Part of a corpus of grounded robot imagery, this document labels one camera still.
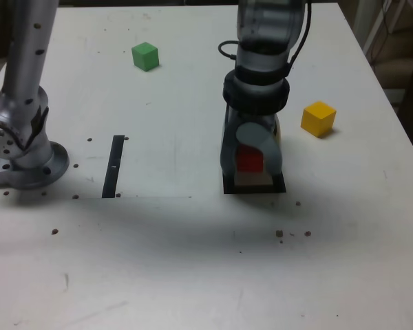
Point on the white background frame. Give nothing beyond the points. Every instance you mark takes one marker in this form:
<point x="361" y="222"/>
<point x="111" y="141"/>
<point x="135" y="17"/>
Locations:
<point x="371" y="34"/>

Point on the yellow cube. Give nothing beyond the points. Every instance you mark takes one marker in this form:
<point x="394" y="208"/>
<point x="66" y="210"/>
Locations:
<point x="318" y="118"/>

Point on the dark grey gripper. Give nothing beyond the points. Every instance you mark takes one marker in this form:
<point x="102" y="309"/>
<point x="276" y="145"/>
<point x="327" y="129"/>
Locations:
<point x="258" y="118"/>

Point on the green cube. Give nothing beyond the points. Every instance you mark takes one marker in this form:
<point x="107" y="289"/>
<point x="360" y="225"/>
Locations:
<point x="144" y="58"/>

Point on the black tape square outline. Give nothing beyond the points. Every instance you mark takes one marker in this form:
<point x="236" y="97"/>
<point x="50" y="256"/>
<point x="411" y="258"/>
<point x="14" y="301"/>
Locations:
<point x="254" y="189"/>

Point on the red cube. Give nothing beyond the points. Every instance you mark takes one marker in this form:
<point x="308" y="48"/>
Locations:
<point x="249" y="161"/>

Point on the black tape strip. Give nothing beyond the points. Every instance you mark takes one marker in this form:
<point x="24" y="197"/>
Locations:
<point x="111" y="178"/>

